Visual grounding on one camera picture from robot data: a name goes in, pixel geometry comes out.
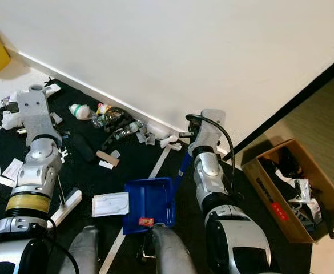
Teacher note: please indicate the small red packet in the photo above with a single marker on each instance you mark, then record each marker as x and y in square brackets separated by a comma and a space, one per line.
[146, 221]

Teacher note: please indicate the white blister pack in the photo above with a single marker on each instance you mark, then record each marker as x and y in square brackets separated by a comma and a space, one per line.
[111, 204]

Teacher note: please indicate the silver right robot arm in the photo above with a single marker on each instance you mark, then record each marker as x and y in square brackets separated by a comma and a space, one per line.
[209, 177]

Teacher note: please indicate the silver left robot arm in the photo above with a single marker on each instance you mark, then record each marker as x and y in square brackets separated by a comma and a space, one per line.
[42, 168]

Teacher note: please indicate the twisted white paper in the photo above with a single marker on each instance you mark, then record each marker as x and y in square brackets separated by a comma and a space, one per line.
[169, 141]

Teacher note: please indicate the white plastic bag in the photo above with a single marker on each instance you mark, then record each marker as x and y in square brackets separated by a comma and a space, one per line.
[155, 131]

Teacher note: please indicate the clear plastic bottle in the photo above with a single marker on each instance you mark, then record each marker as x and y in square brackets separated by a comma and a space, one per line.
[129, 130]

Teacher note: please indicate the crushed dark plastic bottle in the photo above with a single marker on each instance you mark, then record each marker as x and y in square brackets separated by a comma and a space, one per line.
[115, 117]

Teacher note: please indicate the small wooden block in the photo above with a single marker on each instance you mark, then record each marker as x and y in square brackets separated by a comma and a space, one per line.
[108, 158]

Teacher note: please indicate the small yellow red bottle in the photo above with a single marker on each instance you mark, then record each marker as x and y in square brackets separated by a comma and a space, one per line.
[104, 107]

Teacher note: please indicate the small white card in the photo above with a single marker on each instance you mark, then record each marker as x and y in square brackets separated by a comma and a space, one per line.
[105, 165]

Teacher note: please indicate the black door jamb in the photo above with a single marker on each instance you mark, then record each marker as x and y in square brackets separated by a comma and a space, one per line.
[292, 105]

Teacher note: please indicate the brown cardboard box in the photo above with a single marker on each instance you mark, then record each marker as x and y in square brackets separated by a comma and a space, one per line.
[269, 197]

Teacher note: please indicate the black flat pouch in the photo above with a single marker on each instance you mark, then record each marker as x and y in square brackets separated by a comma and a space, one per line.
[84, 149]

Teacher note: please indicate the white bottle with green band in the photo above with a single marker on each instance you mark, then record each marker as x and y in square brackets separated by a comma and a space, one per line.
[81, 110]

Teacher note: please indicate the grey right robot leg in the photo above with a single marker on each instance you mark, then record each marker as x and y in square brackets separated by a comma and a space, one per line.
[169, 251]

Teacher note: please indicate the grey robot leg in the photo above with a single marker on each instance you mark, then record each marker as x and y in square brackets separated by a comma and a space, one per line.
[169, 251]
[89, 251]

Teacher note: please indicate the white plastic clip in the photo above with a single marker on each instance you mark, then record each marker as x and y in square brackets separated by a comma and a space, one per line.
[64, 153]

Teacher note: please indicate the small grey block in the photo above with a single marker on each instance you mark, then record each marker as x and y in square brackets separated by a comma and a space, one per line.
[55, 118]

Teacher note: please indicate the white flat packet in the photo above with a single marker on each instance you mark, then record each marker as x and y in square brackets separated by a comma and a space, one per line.
[52, 89]

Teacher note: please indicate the white paper sheets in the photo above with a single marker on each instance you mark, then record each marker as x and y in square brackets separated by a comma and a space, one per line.
[12, 169]

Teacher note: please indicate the grey left robot leg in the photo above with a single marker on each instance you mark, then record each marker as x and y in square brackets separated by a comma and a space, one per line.
[89, 251]

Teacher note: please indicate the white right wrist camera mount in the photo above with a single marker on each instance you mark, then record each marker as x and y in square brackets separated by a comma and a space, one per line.
[211, 130]

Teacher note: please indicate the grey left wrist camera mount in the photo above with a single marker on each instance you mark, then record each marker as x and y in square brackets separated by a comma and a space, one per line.
[38, 111]

